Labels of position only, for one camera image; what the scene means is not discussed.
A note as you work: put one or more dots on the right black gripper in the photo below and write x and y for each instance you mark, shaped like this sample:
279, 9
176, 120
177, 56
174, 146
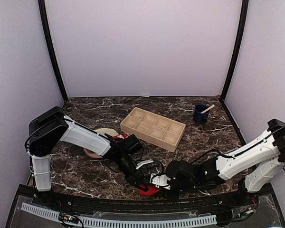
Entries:
173, 196

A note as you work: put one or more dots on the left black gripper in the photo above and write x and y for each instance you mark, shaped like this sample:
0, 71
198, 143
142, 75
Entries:
137, 176

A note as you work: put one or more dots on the right black frame post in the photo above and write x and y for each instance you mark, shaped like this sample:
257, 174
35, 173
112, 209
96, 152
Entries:
236, 49

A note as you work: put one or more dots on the red santa sock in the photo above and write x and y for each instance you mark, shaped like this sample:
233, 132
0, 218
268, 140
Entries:
120, 137
152, 190

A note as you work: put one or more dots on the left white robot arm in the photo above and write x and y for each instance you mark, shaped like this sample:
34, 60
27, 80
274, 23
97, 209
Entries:
54, 126

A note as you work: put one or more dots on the wooden stick in mug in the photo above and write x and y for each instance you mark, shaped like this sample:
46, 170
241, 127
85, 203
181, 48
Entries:
209, 108

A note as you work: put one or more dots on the white slotted cable duct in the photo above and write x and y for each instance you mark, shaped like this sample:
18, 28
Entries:
119, 220

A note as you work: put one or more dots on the wooden compartment tray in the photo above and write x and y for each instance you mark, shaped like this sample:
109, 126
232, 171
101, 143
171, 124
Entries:
153, 128

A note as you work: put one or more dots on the black frame post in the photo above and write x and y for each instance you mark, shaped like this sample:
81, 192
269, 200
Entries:
236, 49
50, 48

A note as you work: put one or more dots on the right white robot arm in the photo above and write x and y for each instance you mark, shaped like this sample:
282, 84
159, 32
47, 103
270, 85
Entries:
266, 152

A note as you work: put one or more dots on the black front table rail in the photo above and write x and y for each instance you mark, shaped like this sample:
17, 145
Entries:
88, 204

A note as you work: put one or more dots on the round painted wooden plate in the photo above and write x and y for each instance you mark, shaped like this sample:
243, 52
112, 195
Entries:
108, 131

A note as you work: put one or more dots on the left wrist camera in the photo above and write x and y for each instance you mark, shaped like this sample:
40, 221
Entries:
148, 164

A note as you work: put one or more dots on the dark blue enamel mug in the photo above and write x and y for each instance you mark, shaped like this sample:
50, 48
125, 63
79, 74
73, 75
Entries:
198, 117

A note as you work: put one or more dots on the left black frame post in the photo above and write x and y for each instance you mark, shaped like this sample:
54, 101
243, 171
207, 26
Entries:
50, 48

